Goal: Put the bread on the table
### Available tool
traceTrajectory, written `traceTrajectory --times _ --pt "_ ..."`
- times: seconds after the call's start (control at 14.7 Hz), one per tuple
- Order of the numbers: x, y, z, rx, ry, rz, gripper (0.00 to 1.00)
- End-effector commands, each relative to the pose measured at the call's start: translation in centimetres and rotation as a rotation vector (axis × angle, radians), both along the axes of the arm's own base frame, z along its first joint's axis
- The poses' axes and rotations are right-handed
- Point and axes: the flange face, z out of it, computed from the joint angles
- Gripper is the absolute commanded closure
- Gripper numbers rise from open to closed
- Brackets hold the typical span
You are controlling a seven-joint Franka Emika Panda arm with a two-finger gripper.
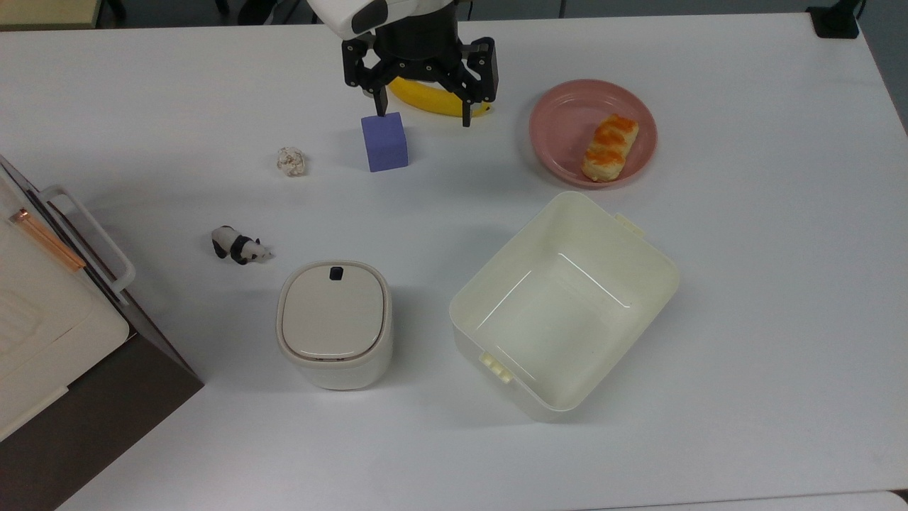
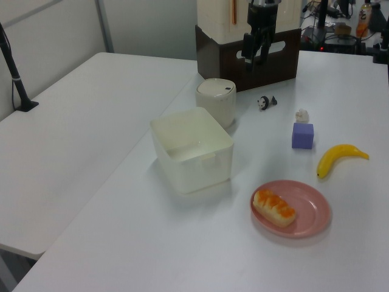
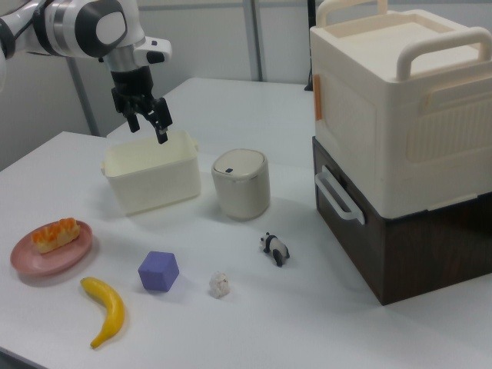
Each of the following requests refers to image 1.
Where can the purple foam cube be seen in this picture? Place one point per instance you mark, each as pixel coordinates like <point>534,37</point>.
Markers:
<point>385,145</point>

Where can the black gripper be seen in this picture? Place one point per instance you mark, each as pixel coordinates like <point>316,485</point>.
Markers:
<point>418,50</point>

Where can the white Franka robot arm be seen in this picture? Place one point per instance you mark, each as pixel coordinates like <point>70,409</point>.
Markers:
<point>340,14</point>

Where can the black stand base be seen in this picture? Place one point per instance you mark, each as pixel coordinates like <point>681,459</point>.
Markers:
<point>833,21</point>

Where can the pink plate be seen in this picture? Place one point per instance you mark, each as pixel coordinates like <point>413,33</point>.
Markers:
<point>560,128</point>

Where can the orange glazed bread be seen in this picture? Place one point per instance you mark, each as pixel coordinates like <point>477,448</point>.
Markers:
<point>610,147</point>

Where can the cream plastic storage bin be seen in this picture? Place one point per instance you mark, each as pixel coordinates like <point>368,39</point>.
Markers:
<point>560,319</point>

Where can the brown drawer unit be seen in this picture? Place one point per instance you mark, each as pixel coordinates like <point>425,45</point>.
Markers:
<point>92,433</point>

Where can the yellow banana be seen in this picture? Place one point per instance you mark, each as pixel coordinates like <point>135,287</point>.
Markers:
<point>425,99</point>

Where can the beige side desk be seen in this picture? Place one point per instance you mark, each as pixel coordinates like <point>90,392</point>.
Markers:
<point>42,13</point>

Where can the cream storage cabinet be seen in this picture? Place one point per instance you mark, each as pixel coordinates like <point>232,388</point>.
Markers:
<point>42,333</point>

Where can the cream lidded trash can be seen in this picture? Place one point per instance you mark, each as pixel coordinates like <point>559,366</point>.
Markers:
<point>333,312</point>

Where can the panda toy figure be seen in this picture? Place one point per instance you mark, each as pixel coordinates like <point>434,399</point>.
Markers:
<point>237,246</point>

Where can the crumpled white paper ball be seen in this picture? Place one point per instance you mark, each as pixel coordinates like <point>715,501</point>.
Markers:
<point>291,162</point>

